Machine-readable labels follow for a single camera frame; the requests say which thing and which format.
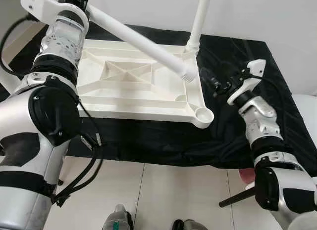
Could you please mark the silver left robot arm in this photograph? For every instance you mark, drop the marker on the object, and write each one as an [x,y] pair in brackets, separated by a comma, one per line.
[59,42]

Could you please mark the grey robot left foot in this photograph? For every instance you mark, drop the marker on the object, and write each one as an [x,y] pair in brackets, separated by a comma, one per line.
[118,219]

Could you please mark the white plastic children table top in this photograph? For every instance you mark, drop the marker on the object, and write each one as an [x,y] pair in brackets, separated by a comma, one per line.
[124,96]

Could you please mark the black table cover cloth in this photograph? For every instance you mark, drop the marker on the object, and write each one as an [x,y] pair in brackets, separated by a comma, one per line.
[277,81]

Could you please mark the red round object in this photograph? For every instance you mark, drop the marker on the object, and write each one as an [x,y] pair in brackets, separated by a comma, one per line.
[246,175]

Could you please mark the white domed appliance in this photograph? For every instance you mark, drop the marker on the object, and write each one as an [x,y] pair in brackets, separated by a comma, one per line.
[308,114]

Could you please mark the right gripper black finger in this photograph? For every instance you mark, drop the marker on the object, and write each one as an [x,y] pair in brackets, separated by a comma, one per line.
[231,69]
[210,80]

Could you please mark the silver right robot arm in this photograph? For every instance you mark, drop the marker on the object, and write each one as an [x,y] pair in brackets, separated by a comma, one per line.
[260,121]

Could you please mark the black work table leg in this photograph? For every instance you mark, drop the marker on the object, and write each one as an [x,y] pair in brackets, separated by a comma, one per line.
[237,196]

